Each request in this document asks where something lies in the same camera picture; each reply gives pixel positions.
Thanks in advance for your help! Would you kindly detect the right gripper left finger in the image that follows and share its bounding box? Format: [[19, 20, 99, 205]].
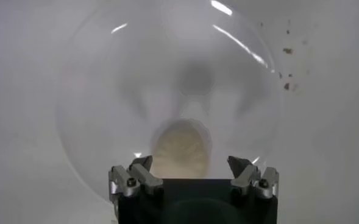
[[108, 155, 164, 201]]

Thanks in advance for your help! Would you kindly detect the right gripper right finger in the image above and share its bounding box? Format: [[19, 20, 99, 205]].
[[227, 156, 280, 199]]

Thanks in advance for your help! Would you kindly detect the white steamed baozi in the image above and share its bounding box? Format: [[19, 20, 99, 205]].
[[150, 119, 213, 180]]

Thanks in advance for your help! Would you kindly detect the white round plate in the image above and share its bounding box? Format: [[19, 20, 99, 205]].
[[55, 0, 285, 214]]

